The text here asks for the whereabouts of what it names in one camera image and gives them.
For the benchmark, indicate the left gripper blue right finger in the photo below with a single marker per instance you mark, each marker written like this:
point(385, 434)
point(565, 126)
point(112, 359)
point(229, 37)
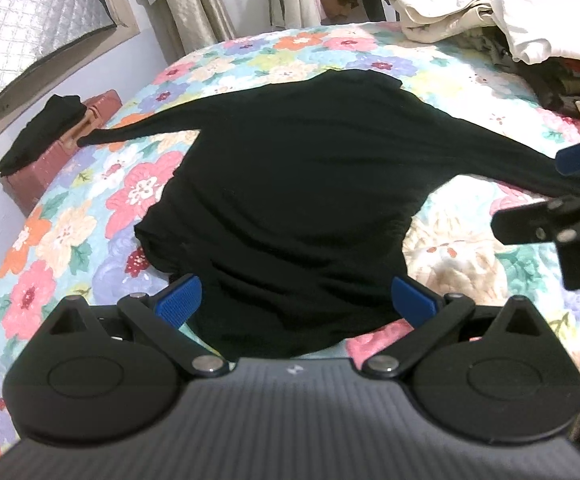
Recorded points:
point(432, 317)

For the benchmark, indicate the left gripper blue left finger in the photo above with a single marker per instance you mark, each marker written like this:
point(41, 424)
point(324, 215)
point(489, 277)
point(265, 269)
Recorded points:
point(158, 319)

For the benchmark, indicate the black long-sleeve sweater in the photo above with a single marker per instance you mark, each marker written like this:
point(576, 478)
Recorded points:
point(293, 202)

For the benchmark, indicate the dark clothes pile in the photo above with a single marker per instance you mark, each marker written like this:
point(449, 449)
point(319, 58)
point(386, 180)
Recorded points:
point(555, 82)

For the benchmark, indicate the folded black clothes on suitcase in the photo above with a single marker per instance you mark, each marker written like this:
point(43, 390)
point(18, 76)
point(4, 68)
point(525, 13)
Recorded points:
point(59, 115)

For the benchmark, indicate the cream jacket pile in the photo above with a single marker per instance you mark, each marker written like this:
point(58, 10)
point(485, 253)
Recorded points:
point(535, 30)

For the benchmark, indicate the red suitcase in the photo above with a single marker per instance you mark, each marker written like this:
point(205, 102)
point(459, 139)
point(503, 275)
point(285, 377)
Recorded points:
point(27, 185)

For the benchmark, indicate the beige curtain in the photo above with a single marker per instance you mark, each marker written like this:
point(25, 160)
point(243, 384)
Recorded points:
point(183, 26)

